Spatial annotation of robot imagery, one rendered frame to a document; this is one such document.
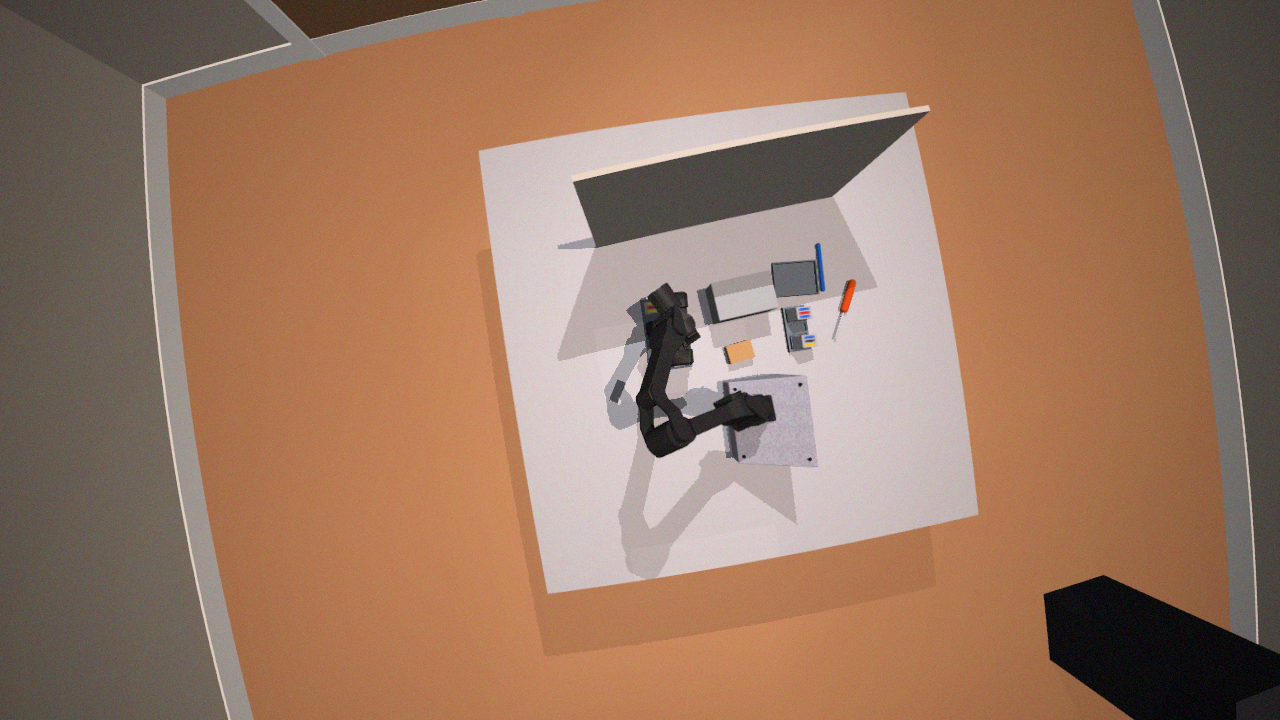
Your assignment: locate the tan cube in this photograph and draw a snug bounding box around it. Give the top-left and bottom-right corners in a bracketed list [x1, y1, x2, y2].
[724, 340, 755, 364]

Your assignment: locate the orange rounded bar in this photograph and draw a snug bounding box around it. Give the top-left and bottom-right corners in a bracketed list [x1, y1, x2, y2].
[835, 279, 856, 340]

